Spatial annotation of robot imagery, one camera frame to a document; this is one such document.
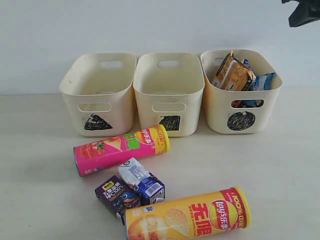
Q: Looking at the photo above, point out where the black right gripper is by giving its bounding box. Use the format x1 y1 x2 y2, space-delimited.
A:
288 0 320 27

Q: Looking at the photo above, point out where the blue instant noodle packet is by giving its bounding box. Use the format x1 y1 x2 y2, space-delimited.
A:
231 59 276 108

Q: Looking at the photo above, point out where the orange instant noodle packet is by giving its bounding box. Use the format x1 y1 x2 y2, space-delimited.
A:
211 50 256 92

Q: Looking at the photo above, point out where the yellow chips can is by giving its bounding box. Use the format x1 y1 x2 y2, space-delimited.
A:
124 187 251 240

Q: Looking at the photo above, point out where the pink chips can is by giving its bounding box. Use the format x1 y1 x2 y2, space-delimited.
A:
73 124 170 177

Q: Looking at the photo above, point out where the cream bin with circle mark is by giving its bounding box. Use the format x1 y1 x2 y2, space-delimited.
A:
200 49 283 134

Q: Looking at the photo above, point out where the cream bin with square mark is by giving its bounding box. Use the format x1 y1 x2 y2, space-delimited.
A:
133 52 205 137

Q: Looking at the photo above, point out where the cream bin with triangle mark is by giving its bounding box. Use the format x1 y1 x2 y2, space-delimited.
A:
59 53 137 137

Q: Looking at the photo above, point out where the white blue milk carton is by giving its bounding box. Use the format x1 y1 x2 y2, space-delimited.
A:
118 158 166 206

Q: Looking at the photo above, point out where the purple juice carton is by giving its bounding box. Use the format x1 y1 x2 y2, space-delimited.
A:
95 175 141 225

